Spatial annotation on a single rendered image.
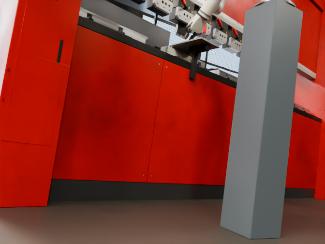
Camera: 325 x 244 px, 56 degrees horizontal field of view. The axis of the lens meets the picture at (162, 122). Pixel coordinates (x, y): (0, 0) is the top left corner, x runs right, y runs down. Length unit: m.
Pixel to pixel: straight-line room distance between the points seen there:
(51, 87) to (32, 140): 0.23
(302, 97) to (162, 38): 1.95
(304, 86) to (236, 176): 2.74
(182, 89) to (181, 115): 0.16
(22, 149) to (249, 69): 1.01
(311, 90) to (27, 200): 3.31
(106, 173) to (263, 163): 0.78
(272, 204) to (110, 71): 0.99
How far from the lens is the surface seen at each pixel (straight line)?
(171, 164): 1.90
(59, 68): 1.38
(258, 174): 1.30
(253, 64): 1.41
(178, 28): 2.18
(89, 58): 1.56
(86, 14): 1.75
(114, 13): 2.50
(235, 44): 2.61
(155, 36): 2.71
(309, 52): 3.85
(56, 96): 1.36
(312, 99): 3.92
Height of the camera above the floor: 0.30
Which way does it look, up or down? 5 degrees up
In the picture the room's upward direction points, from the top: 8 degrees clockwise
